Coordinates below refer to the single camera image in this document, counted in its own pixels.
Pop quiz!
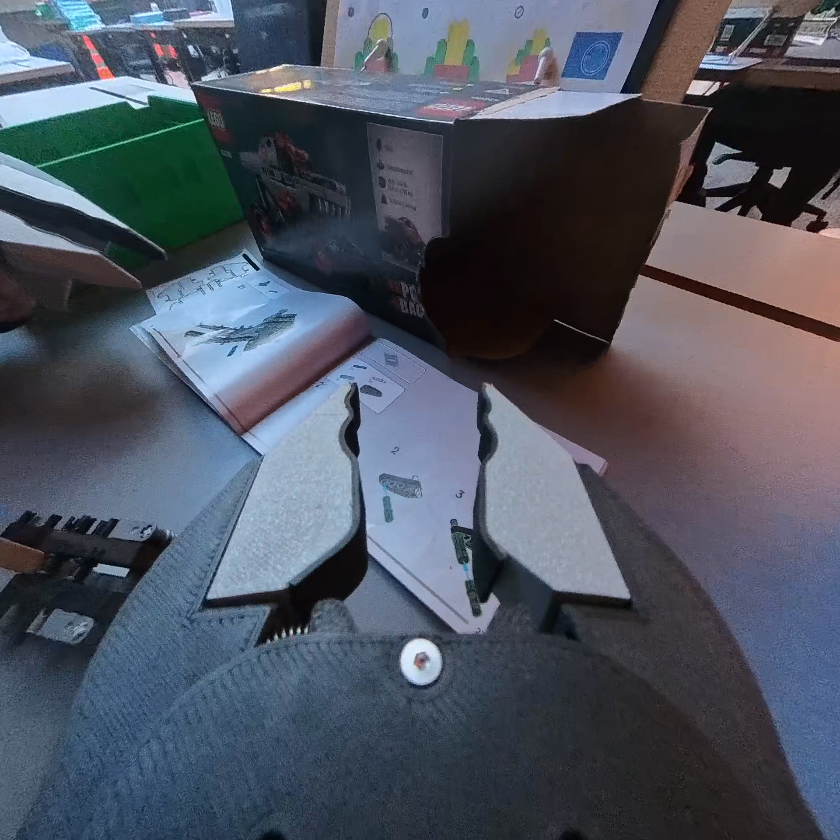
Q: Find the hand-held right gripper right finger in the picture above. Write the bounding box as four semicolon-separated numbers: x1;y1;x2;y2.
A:
472;382;632;632

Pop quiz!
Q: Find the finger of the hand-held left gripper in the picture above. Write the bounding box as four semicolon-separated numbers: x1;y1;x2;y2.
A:
0;209;143;312
0;154;167;261

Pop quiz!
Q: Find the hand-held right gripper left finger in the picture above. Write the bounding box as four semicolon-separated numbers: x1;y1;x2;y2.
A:
205;382;368;609

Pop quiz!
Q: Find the white lego instruction booklet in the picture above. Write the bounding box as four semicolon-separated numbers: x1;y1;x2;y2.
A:
130;249;609;636

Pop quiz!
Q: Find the black lego technic assembly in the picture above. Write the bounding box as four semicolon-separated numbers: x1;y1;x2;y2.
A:
0;511;175;647

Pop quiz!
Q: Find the dark torn lego box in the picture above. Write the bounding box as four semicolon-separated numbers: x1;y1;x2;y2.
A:
190;64;713;361

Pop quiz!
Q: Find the green cardboard box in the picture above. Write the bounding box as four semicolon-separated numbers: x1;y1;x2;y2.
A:
0;75;245;270

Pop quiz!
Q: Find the dark background counter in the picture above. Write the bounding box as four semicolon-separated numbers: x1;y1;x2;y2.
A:
69;23;235;83

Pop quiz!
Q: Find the dark panel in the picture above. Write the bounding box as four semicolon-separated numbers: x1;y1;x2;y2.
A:
233;0;329;73

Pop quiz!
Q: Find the colourful brick picture board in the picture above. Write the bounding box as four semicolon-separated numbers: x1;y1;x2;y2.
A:
335;0;680;94

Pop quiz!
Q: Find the wooden background table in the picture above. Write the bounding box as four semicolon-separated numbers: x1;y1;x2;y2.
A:
686;39;840;93

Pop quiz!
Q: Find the wooden post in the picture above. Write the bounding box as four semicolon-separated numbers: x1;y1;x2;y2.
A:
640;0;732;105

